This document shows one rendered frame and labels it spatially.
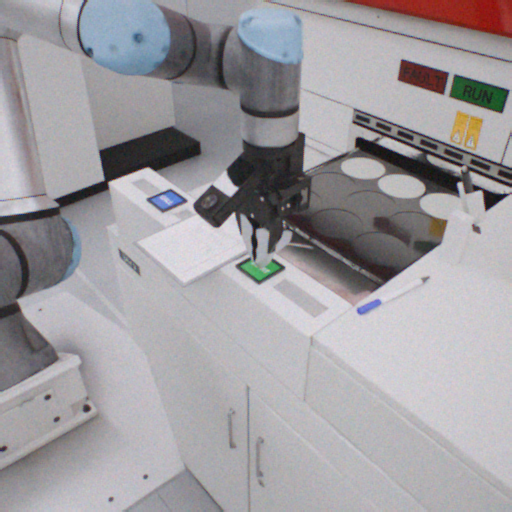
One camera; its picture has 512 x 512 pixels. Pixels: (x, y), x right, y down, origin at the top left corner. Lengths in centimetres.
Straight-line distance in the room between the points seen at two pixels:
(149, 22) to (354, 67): 84
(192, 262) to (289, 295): 16
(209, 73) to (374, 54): 68
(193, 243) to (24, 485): 42
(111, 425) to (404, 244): 59
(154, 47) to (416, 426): 50
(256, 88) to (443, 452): 47
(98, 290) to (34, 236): 146
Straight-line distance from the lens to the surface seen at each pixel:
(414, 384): 67
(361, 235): 99
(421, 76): 120
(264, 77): 62
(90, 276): 237
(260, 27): 61
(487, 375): 71
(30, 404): 75
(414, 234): 102
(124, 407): 82
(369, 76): 129
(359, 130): 132
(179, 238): 86
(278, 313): 73
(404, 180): 119
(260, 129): 64
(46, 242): 85
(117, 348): 90
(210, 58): 64
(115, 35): 53
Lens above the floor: 147
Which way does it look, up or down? 38 degrees down
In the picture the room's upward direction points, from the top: straight up
